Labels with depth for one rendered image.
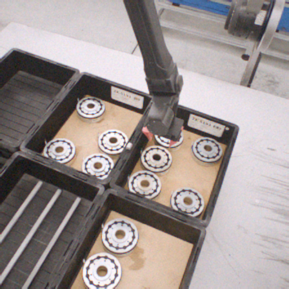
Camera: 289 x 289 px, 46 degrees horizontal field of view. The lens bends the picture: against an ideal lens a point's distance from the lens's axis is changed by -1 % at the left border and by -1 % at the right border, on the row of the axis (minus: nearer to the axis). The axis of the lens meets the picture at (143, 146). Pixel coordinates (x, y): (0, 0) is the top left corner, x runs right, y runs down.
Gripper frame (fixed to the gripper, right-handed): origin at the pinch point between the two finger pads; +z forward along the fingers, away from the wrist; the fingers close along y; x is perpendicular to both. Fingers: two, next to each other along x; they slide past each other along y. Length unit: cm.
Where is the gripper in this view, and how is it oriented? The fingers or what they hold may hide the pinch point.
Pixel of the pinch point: (160, 141)
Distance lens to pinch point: 105.1
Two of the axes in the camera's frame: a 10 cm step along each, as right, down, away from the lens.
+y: 9.3, 3.3, -1.7
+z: -0.7, 6.0, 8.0
